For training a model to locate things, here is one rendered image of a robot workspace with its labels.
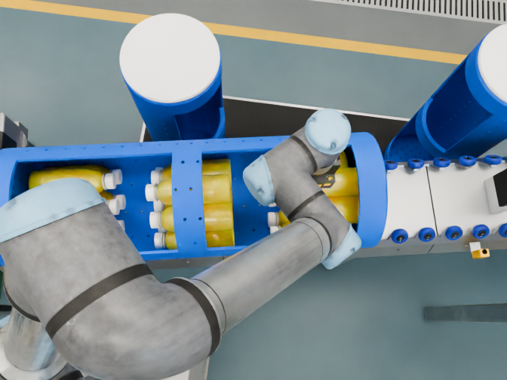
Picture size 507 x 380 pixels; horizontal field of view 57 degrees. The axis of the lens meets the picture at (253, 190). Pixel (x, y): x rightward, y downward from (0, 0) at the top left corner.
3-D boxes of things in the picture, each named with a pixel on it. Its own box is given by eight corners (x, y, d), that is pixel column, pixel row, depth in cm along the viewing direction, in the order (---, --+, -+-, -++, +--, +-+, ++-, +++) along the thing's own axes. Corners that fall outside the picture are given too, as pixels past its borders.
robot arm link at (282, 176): (280, 219, 73) (334, 179, 75) (238, 163, 76) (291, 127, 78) (276, 228, 81) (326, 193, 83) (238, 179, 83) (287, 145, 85)
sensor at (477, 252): (481, 258, 133) (490, 256, 128) (471, 258, 133) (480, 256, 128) (477, 231, 135) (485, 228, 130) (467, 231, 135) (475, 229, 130)
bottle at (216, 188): (231, 203, 106) (152, 208, 106) (231, 202, 113) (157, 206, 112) (229, 173, 106) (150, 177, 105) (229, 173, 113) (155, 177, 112)
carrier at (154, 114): (158, 182, 212) (220, 193, 212) (107, 94, 128) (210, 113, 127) (172, 124, 220) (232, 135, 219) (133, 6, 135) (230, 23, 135)
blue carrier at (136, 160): (364, 258, 125) (397, 228, 98) (27, 278, 120) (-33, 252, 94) (348, 161, 135) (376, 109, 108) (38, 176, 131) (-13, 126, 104)
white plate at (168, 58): (108, 91, 127) (109, 93, 128) (208, 110, 126) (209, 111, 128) (133, 4, 134) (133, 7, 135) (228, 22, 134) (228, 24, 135)
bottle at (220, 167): (230, 155, 116) (158, 158, 115) (231, 174, 111) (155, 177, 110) (231, 176, 121) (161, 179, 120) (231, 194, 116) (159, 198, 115)
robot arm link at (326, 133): (293, 123, 76) (334, 95, 77) (286, 146, 87) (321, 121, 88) (323, 160, 74) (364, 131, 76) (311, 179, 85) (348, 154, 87)
